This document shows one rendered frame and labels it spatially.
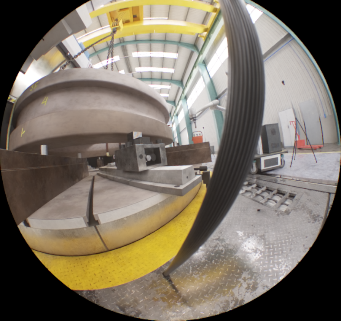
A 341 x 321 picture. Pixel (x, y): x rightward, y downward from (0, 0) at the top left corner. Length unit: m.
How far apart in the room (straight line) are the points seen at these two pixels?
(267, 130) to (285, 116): 4.80
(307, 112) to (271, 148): 5.19
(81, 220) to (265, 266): 0.93
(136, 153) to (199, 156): 1.35
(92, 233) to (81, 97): 1.34
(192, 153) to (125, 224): 1.61
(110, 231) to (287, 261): 0.97
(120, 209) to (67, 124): 0.92
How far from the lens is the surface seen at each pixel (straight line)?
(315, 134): 6.99
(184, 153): 1.97
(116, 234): 0.76
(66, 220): 0.70
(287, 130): 6.85
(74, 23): 1.98
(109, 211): 0.65
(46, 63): 3.88
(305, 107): 7.13
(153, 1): 11.05
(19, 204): 0.85
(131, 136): 1.12
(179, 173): 0.70
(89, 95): 1.48
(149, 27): 11.82
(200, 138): 1.97
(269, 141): 2.17
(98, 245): 0.81
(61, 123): 1.24
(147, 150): 1.06
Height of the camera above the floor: 0.58
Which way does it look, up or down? 1 degrees up
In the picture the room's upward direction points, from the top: 8 degrees counter-clockwise
